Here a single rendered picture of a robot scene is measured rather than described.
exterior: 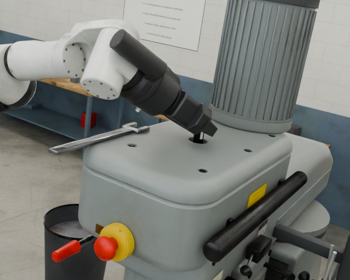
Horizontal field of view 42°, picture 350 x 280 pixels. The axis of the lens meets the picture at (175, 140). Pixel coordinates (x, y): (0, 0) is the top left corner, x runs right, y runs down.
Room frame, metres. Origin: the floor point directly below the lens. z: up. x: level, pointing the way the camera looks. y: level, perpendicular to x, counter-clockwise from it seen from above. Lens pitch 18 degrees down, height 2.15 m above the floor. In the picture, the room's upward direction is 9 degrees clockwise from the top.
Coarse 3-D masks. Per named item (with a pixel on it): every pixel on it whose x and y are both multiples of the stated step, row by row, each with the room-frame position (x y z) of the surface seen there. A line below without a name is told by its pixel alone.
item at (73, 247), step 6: (84, 240) 0.74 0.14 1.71; (90, 240) 0.75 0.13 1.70; (66, 246) 0.70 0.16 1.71; (72, 246) 0.70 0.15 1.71; (78, 246) 0.71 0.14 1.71; (54, 252) 0.68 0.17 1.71; (60, 252) 0.68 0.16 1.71; (66, 252) 0.69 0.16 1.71; (72, 252) 0.70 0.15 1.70; (54, 258) 0.68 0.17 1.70; (60, 258) 0.67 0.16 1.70
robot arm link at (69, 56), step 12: (84, 24) 0.78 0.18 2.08; (96, 24) 0.77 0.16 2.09; (108, 24) 0.75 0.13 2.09; (120, 24) 0.75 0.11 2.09; (72, 36) 0.77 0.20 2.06; (84, 36) 0.78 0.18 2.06; (96, 36) 0.78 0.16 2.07; (60, 48) 0.76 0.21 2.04; (72, 48) 0.78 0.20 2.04; (84, 48) 0.80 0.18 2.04; (60, 60) 0.76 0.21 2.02; (72, 60) 0.78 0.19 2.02; (84, 60) 0.80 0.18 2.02; (60, 72) 0.77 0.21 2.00; (72, 72) 0.77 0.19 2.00
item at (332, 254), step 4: (332, 244) 0.96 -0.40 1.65; (332, 248) 0.96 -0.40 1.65; (332, 252) 0.96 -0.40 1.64; (336, 252) 0.93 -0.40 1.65; (328, 256) 0.97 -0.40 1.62; (332, 256) 0.93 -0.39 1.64; (328, 260) 0.96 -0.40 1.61; (332, 260) 0.93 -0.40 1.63; (328, 264) 0.94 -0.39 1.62; (332, 264) 0.93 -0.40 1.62; (328, 268) 0.93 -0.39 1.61; (336, 268) 1.02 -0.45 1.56; (328, 272) 0.94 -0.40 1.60; (336, 272) 1.01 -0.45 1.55; (324, 276) 0.94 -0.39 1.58; (328, 276) 0.97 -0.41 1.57; (332, 276) 1.01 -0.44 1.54
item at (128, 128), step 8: (120, 128) 0.83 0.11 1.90; (128, 128) 0.84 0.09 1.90; (136, 128) 0.85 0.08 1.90; (144, 128) 0.86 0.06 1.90; (96, 136) 0.76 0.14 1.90; (104, 136) 0.77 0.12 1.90; (112, 136) 0.78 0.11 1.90; (64, 144) 0.70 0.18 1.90; (72, 144) 0.70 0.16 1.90; (80, 144) 0.71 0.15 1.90; (88, 144) 0.73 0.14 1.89; (56, 152) 0.66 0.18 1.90; (64, 152) 0.68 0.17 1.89
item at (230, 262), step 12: (264, 228) 0.94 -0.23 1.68; (252, 240) 0.88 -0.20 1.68; (240, 252) 0.83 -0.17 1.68; (132, 264) 0.76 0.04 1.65; (144, 264) 0.75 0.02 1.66; (204, 264) 0.70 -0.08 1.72; (216, 264) 0.72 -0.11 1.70; (228, 264) 0.78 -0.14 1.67; (144, 276) 0.75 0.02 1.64; (156, 276) 0.74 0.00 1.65; (168, 276) 0.72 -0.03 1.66; (180, 276) 0.71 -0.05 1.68; (192, 276) 0.70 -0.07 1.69; (204, 276) 0.70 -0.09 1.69; (216, 276) 0.73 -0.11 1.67
